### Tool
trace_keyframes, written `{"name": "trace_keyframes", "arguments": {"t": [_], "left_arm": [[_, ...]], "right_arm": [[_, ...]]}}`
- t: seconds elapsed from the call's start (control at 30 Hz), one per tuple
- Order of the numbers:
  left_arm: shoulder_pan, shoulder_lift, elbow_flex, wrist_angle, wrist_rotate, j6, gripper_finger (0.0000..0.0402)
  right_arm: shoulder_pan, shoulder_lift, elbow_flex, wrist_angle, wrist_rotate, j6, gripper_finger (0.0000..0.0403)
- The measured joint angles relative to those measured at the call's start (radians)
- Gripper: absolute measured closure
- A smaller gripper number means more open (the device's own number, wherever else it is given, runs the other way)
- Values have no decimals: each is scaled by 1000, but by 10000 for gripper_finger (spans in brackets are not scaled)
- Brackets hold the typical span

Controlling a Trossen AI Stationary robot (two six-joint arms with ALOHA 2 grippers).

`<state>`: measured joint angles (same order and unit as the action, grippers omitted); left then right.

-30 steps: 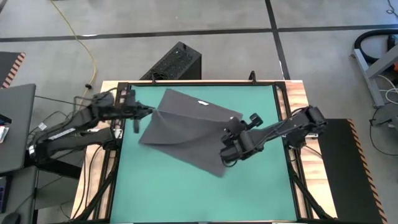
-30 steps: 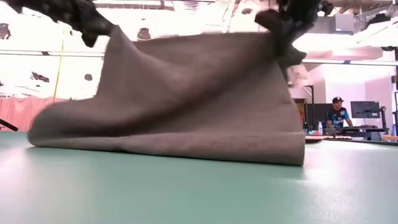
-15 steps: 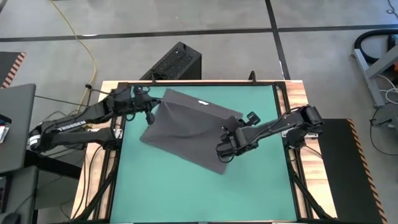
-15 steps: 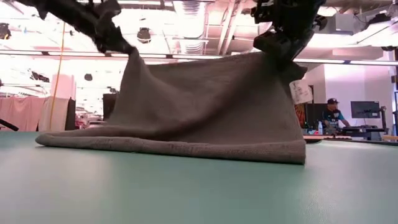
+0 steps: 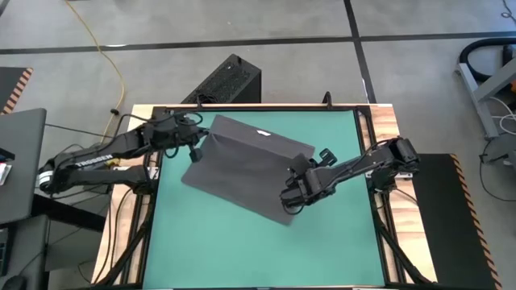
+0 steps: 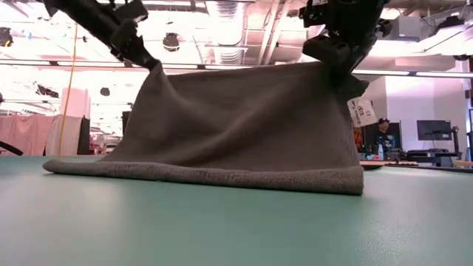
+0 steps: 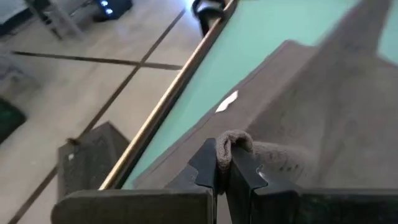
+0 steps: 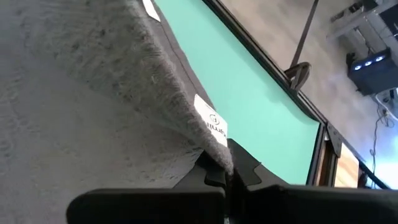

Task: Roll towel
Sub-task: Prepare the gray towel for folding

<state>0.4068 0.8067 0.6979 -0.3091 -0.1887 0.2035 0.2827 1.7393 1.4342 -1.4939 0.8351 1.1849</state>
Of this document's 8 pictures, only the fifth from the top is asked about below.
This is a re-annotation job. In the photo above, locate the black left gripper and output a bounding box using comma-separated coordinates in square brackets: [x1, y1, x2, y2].
[171, 114, 210, 164]

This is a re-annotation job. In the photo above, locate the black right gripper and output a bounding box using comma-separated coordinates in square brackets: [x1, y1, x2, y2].
[280, 147, 339, 206]

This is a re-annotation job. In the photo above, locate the grey towel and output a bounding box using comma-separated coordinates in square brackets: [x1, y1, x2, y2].
[181, 114, 317, 226]

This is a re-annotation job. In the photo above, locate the black computer tower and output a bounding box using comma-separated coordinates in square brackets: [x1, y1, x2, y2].
[181, 53, 262, 105]

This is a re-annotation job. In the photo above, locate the green table mat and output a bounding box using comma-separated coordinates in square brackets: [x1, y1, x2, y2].
[143, 109, 386, 289]

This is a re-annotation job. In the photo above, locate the black hazard-striped floor mat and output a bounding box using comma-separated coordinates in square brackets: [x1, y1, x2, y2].
[0, 67, 33, 116]
[405, 152, 503, 290]

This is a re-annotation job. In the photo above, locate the grey metal stand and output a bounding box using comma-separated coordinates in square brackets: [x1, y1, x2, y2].
[455, 58, 516, 140]

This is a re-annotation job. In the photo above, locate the grey laptop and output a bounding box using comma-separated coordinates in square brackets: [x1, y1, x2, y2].
[0, 107, 48, 226]

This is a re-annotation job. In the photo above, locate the red white packet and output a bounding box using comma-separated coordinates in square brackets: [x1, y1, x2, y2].
[0, 162, 13, 187]

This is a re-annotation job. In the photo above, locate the grey round stand base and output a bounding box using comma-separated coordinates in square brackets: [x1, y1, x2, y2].
[483, 133, 516, 166]

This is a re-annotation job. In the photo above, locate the grey desk shelf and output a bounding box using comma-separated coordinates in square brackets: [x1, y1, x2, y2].
[0, 215, 50, 290]

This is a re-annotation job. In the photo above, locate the backlit black keyboard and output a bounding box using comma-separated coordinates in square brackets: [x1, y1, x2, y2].
[0, 228, 10, 277]

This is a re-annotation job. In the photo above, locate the black computer mouse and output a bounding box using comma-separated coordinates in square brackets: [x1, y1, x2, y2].
[2, 275, 27, 290]

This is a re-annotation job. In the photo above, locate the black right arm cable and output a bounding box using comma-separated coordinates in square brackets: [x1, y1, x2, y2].
[281, 139, 402, 217]

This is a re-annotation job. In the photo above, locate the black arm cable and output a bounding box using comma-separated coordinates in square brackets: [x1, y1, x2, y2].
[112, 109, 205, 160]
[281, 139, 402, 217]

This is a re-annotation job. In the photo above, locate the black metal table frame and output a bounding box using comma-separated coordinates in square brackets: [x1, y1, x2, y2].
[92, 104, 436, 290]

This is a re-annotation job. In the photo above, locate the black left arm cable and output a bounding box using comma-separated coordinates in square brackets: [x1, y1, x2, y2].
[112, 109, 205, 160]

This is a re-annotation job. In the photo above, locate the yellow floor cable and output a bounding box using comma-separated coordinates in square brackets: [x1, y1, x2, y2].
[64, 0, 127, 166]

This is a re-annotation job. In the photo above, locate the thin black floor cable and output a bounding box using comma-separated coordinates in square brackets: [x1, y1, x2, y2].
[44, 123, 116, 139]

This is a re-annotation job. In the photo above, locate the black looped floor cable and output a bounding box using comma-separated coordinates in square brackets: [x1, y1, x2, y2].
[478, 140, 516, 202]

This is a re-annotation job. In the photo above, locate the white floor cable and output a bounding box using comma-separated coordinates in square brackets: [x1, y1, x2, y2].
[489, 96, 516, 136]

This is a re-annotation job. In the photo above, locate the black hose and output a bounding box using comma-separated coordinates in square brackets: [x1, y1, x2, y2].
[459, 37, 516, 81]

